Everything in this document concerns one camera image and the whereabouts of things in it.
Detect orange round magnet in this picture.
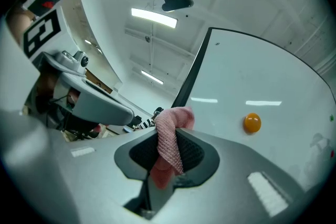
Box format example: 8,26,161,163
243,112,262,134

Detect white whiteboard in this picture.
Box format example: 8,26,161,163
171,27,336,192

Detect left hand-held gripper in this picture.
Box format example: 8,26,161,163
22,9,90,78

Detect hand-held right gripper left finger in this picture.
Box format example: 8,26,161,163
60,127,160,223

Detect person's left hand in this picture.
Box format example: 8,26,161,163
35,73,80,113

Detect long ceiling light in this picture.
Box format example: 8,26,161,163
141,69,164,86
131,7,179,29

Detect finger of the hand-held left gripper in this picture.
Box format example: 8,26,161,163
56,72,135,126

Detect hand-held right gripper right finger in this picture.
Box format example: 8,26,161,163
153,127,307,224

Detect person's left forearm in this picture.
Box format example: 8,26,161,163
5,5,32,45

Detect pink knitted cloth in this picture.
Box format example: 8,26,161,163
149,106,196,189

